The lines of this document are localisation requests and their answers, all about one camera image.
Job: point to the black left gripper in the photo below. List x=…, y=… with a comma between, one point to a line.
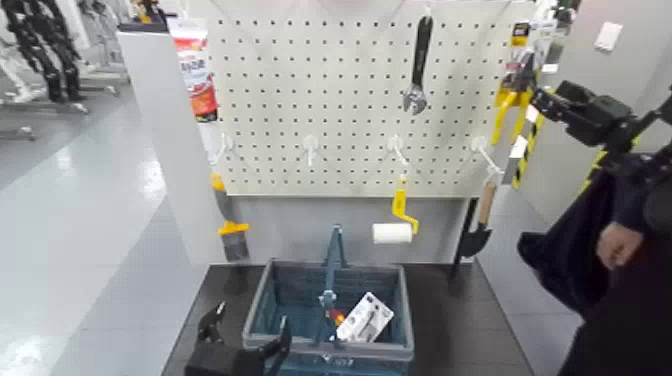
x=226, y=362

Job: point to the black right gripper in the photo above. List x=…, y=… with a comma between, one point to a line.
x=601, y=120

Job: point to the yellow pliers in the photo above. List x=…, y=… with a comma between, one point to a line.
x=517, y=78

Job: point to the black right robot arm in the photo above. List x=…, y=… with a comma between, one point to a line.
x=646, y=152

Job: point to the blue plastic crate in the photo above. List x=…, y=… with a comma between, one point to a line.
x=286, y=310

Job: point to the bare person hand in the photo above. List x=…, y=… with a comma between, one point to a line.
x=619, y=246

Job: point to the long yellow black hazard strip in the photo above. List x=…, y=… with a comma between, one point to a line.
x=525, y=152

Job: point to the white pegboard hook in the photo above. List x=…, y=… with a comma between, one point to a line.
x=226, y=146
x=484, y=152
x=396, y=147
x=311, y=147

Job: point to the yellow grey paint brush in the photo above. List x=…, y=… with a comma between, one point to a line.
x=233, y=239

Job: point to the white carded tool pack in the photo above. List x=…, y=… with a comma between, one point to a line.
x=365, y=320

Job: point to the black adjustable wrench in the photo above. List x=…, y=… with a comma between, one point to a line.
x=420, y=58

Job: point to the person in dark clothes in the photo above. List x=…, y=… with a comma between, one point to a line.
x=577, y=273

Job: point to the white partition panel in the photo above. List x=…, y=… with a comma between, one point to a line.
x=168, y=157

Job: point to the white pegboard panel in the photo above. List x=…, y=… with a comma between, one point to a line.
x=341, y=78

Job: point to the red white sealant tube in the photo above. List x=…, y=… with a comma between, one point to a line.
x=197, y=73

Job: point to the yellow black background machine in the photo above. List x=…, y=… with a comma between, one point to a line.
x=147, y=10

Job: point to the black background robot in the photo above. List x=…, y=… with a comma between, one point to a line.
x=47, y=47

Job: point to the white wall switch plate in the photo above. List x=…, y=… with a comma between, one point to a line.
x=608, y=36

